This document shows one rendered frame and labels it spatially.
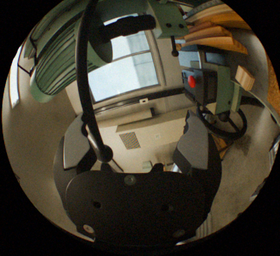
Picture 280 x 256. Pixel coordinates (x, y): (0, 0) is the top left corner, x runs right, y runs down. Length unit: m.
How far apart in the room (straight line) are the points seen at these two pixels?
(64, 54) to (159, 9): 0.22
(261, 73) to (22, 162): 1.82
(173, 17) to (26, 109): 1.69
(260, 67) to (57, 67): 0.41
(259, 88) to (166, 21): 0.24
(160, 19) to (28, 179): 1.79
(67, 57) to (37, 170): 1.55
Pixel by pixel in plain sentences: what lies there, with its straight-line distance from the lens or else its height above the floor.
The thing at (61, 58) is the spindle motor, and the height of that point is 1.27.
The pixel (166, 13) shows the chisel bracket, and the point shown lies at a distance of 0.24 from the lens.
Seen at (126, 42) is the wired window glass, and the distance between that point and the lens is 1.65.
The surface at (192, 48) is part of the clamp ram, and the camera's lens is 0.25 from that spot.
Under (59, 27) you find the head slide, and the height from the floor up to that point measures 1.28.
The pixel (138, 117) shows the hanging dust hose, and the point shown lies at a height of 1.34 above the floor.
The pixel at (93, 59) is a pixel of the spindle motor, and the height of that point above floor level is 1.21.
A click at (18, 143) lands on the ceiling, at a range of 1.57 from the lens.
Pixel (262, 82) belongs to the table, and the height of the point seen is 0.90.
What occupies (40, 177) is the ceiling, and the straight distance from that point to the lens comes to 1.66.
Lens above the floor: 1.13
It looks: 6 degrees up
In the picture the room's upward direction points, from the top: 103 degrees counter-clockwise
